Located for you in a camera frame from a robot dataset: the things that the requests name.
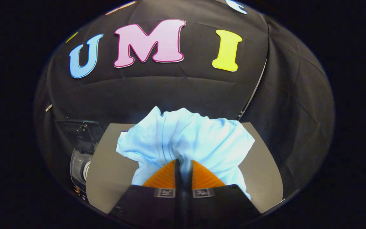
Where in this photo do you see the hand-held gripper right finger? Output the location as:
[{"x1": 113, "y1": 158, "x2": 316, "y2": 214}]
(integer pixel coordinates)
[{"x1": 183, "y1": 159, "x2": 262, "y2": 229}]

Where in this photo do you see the light blue shirt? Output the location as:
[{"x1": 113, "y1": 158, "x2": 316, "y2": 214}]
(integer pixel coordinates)
[{"x1": 116, "y1": 106, "x2": 256, "y2": 200}]

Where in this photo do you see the black backdrop cloth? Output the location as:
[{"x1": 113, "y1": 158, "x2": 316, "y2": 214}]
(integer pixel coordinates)
[{"x1": 34, "y1": 0, "x2": 335, "y2": 204}]

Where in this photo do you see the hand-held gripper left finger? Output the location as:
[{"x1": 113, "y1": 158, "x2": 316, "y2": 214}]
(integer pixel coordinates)
[{"x1": 110, "y1": 159, "x2": 184, "y2": 229}]

